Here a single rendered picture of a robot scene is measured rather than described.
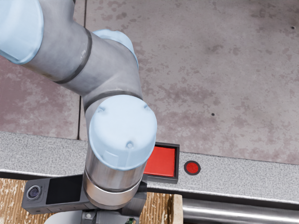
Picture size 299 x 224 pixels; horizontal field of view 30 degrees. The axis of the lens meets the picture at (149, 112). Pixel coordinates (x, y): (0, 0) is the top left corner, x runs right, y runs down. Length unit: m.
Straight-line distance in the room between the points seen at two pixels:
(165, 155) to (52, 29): 0.48
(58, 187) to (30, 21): 0.28
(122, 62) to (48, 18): 0.12
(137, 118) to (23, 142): 0.46
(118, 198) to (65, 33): 0.22
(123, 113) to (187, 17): 1.96
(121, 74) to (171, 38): 1.79
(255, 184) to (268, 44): 1.56
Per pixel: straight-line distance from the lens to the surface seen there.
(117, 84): 0.67
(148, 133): 0.62
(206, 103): 2.28
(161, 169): 1.02
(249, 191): 1.05
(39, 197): 0.80
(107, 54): 0.67
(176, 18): 2.56
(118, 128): 0.61
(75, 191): 0.78
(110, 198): 0.71
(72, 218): 0.94
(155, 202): 0.98
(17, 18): 0.59
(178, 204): 0.95
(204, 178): 1.04
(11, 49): 0.61
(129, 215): 0.80
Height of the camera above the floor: 1.81
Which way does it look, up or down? 55 degrees down
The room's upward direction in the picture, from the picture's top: 11 degrees clockwise
